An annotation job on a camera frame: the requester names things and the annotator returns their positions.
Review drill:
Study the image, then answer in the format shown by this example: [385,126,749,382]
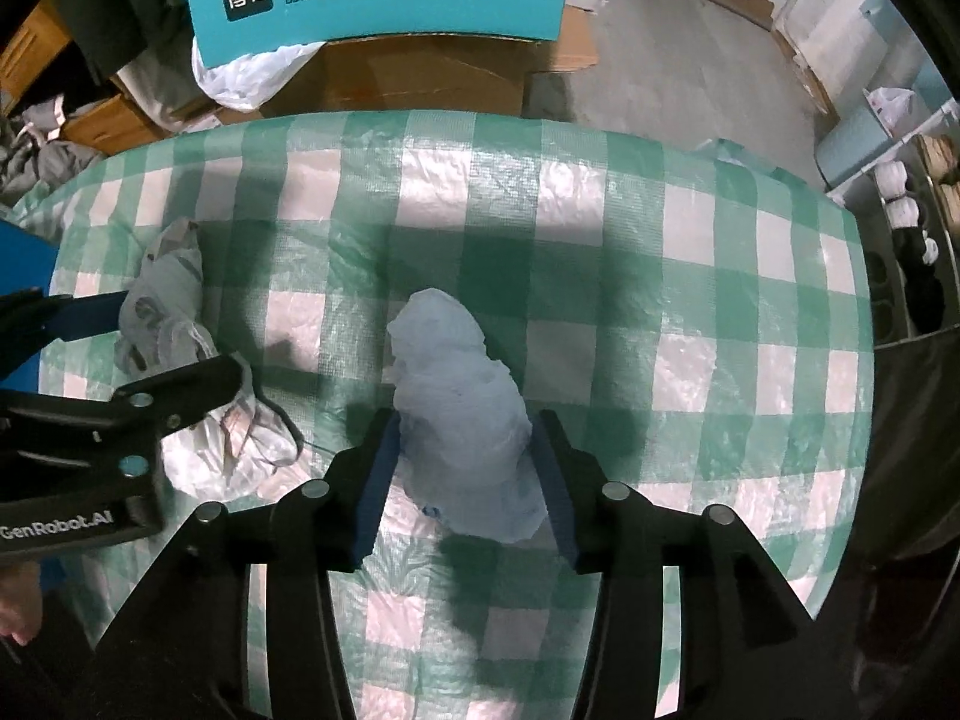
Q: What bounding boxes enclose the white patterned cloth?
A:
[114,218,299,502]

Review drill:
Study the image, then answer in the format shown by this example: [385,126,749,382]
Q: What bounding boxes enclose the white cloth bundle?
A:
[387,288,547,544]

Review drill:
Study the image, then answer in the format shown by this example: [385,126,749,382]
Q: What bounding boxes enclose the person's left hand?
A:
[0,562,43,645]

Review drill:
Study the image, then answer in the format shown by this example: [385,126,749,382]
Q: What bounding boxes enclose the blue cardboard box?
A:
[2,221,57,394]

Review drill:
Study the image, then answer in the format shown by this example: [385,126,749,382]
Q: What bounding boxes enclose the pile of grey clothes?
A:
[0,94,104,208]

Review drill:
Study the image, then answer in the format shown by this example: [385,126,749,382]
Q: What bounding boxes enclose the white plastic bag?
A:
[190,39,325,114]

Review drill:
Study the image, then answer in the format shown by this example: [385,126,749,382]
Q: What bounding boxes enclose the dark hanging jacket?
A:
[52,0,192,80]

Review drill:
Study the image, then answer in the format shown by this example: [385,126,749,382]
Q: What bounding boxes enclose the shoe rack with shoes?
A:
[815,93,958,346]

